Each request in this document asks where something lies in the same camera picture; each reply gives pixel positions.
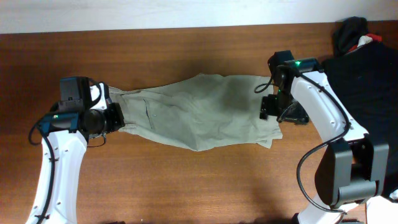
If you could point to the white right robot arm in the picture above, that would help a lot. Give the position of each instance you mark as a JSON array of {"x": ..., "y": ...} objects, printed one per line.
[{"x": 353, "y": 167}]

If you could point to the red and white garment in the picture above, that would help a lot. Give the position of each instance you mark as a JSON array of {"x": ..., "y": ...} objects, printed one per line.
[{"x": 366, "y": 39}]

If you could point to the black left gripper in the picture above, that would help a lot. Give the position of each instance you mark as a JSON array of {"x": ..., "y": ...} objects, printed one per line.
[{"x": 115, "y": 119}]

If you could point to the khaki green shorts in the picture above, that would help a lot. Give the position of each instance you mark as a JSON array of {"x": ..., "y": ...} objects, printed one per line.
[{"x": 200, "y": 113}]

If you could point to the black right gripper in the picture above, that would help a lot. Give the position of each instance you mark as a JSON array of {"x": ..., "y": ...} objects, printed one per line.
[{"x": 268, "y": 108}]

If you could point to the black garment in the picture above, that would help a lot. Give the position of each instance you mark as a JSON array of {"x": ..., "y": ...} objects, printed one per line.
[{"x": 365, "y": 80}]

